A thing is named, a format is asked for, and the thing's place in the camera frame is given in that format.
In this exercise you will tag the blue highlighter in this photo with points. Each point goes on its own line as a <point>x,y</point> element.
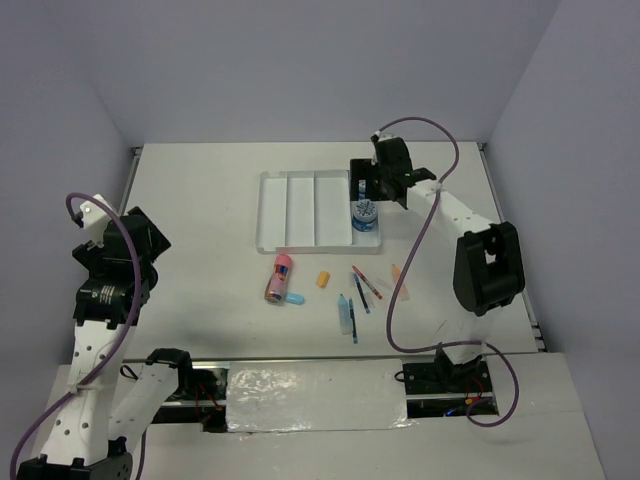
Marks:
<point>345,321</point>

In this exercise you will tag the white divided organizer tray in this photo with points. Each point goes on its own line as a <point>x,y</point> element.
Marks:
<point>309,212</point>

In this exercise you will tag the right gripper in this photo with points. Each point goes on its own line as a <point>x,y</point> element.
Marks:
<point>364,169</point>

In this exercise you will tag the clear pen cap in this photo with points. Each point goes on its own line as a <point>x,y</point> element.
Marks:
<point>384,284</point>

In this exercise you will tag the blue highlighter cap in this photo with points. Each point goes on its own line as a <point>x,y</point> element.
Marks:
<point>294,298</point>

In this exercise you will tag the orange highlighter cap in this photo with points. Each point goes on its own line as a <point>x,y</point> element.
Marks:
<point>323,279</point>

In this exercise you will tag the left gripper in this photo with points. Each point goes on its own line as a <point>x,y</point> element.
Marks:
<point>91,254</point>

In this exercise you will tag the teal pen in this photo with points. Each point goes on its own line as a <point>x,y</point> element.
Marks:
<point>353,321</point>

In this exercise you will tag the blue jar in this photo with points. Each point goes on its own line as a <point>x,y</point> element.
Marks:
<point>364,215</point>
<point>361,190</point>

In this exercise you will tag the orange highlighter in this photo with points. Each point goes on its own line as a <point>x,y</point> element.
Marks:
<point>403,294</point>

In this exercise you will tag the dark blue pen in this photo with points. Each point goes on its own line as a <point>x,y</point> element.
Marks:
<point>361,293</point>

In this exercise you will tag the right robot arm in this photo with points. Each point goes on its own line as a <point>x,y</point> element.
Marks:
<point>488,271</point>

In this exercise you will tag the silver foil tape patch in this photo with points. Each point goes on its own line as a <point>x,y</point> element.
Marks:
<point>309,396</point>

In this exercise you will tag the right camera mount white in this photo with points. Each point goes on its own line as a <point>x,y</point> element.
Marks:
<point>380,136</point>

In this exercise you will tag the red pen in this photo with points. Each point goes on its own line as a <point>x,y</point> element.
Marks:
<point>359,278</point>

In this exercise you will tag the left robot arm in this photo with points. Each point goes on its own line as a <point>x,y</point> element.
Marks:
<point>92,437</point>

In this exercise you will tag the pink tube of markers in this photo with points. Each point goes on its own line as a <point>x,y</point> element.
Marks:
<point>276,288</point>

